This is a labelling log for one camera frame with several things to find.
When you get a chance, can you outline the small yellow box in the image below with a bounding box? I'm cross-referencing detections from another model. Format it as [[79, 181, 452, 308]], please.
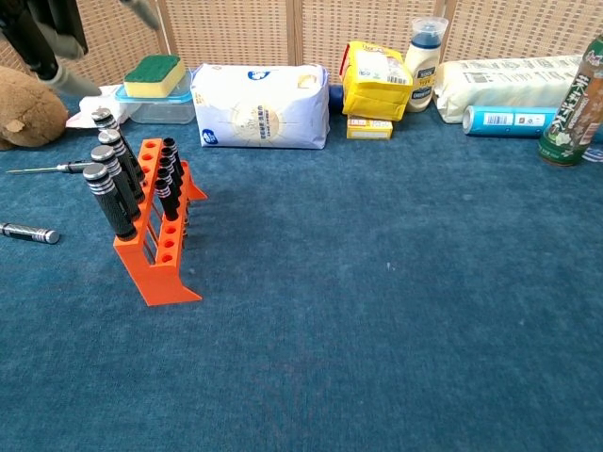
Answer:
[[346, 115, 394, 140]]

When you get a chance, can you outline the mayonnaise bottle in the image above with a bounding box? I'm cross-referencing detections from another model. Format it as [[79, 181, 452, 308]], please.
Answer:
[[404, 17, 449, 114]]

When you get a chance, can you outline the white pink wipes pack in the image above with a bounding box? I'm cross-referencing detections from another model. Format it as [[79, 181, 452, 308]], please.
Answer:
[[65, 86, 142, 129]]

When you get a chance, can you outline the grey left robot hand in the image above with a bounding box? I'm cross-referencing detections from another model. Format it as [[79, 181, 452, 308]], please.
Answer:
[[0, 0, 161, 98]]

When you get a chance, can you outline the yellow snack package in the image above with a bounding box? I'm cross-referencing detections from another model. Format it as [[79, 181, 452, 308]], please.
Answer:
[[341, 40, 415, 122]]

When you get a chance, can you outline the blue white can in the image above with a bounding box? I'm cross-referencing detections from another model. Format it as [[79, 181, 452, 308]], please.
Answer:
[[462, 105, 560, 138]]

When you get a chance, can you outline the white blue-printed bag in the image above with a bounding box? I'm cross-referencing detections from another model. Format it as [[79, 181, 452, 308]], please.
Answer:
[[190, 63, 331, 151]]

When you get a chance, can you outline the brown plush toy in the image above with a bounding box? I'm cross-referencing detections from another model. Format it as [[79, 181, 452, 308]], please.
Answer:
[[0, 64, 70, 152]]

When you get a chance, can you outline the thin black precision screwdriver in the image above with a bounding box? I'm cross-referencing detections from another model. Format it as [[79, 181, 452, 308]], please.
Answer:
[[5, 161, 98, 176]]

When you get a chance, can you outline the yellow green sponge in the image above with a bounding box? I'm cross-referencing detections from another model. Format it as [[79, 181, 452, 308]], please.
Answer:
[[122, 54, 187, 99]]

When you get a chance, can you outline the large black silver-capped screwdriver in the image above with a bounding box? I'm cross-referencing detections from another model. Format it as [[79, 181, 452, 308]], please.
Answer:
[[97, 128, 146, 203], [90, 145, 142, 221], [82, 162, 139, 242]]

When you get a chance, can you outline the orange screwdriver rack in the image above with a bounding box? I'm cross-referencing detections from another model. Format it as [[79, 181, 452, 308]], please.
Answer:
[[113, 137, 209, 308]]

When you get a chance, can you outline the green tea bottle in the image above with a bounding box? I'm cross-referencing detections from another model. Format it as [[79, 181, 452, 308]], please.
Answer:
[[538, 35, 603, 167]]

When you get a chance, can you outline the blue carpet table cover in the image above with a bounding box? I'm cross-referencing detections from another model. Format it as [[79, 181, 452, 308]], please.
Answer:
[[0, 91, 603, 452]]

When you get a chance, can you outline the white paper roll pack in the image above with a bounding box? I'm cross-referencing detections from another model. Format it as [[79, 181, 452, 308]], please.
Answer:
[[432, 55, 585, 124]]

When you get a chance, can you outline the clear container with blue lid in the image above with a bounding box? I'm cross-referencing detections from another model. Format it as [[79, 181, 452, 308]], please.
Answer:
[[115, 69, 197, 125]]

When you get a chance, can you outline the wicker folding screen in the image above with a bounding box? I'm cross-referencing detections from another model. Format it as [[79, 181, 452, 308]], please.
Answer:
[[0, 0, 603, 93]]

